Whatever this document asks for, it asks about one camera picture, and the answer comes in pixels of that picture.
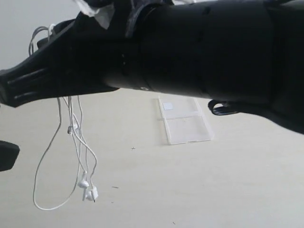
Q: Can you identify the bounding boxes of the clear plastic storage case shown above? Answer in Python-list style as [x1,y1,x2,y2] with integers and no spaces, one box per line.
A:
[152,95,214,145]

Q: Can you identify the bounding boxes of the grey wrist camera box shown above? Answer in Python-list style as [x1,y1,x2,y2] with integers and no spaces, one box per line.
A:
[72,0,133,30]

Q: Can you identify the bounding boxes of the white wired earphones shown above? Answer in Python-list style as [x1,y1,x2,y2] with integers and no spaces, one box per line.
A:
[28,23,99,211]

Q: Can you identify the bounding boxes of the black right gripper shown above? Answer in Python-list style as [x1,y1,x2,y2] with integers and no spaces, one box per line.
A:
[0,0,174,108]

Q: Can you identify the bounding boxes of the black camera cable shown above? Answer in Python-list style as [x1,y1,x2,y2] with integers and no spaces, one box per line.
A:
[208,99,242,117]

